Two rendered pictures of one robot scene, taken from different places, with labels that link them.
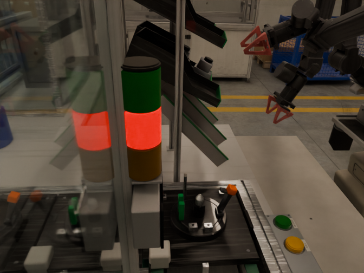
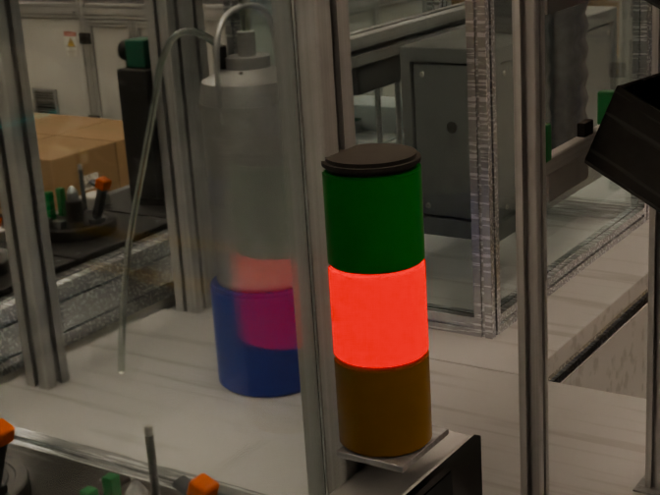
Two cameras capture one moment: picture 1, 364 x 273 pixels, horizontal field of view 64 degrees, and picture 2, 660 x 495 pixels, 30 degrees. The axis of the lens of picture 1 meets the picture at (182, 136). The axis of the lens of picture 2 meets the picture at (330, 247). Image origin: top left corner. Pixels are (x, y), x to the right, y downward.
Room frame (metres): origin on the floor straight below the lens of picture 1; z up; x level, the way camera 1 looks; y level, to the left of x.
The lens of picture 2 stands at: (-0.14, -0.31, 1.55)
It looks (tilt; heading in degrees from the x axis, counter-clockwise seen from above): 17 degrees down; 40
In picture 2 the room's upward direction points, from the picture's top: 4 degrees counter-clockwise
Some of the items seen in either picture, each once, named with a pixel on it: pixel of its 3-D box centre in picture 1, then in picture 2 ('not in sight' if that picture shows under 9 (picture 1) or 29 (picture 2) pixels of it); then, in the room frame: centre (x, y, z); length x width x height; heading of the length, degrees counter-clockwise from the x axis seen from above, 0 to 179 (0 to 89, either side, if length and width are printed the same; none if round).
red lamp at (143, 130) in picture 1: (142, 123); (378, 305); (0.34, 0.05, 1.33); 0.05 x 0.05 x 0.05
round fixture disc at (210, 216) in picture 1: (198, 216); not in sight; (0.54, -0.05, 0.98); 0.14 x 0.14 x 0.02
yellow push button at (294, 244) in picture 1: (294, 245); not in sight; (0.47, -0.27, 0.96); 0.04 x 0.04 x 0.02
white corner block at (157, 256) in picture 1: (159, 254); not in sight; (0.43, 0.04, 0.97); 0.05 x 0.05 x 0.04; 6
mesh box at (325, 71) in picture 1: (319, 49); not in sight; (4.97, -2.25, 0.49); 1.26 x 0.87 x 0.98; 96
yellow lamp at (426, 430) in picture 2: (143, 156); (383, 394); (0.34, 0.05, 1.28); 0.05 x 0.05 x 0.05
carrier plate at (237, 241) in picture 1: (197, 222); not in sight; (0.54, -0.05, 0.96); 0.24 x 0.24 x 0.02; 6
